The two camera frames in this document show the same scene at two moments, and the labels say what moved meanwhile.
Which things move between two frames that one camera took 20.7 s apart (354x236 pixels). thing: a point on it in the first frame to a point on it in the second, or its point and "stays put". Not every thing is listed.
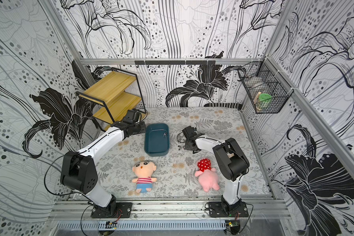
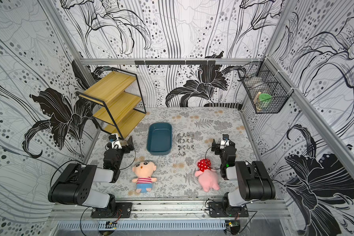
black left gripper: (143, 129) to (131, 146)
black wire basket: (268, 89) stays put
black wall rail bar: (175, 62) stays put
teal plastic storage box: (156, 144) stays put
